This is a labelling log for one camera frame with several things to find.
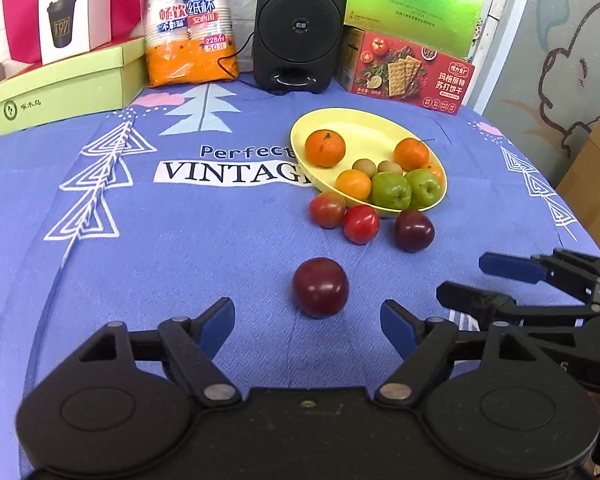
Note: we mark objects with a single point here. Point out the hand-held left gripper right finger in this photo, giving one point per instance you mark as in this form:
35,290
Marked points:
397,324

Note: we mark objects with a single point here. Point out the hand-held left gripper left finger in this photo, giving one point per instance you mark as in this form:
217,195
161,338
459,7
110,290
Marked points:
215,327

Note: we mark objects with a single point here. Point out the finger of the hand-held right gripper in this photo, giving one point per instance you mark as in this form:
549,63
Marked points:
480,302
510,267

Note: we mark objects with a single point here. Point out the dark red plum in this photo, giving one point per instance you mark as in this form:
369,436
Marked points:
321,287
414,230

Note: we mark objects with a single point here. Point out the green apple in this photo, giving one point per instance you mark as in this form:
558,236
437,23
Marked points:
425,188
391,191

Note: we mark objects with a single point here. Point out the greenish red tomato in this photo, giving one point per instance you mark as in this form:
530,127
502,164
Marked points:
327,209

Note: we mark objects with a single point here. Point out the orange mandarin with stem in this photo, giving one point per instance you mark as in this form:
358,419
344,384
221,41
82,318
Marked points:
411,154

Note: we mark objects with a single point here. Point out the brown kiwi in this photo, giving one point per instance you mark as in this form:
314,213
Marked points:
364,166
390,166

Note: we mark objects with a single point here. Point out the yellow plastic plate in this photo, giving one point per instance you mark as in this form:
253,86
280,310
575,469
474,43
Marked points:
365,127

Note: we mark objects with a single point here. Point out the blue printed tablecloth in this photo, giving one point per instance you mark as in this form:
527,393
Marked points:
180,250

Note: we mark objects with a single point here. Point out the plain brown cardboard carton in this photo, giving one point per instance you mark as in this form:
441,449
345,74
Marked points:
595,180

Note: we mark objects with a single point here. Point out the red cracker box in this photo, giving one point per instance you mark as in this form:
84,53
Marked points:
410,77

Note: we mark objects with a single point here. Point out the light green cardboard box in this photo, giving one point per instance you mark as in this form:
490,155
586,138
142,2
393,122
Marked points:
65,90

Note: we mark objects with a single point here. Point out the shiny green gift box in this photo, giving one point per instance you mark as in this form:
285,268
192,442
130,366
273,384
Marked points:
415,0

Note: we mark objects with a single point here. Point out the orange paper cup packet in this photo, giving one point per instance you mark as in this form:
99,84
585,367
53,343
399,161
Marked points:
190,25

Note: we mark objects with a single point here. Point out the black speaker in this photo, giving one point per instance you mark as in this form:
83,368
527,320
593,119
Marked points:
300,25

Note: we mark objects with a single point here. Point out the white box with cup picture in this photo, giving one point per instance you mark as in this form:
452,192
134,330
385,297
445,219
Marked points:
75,15

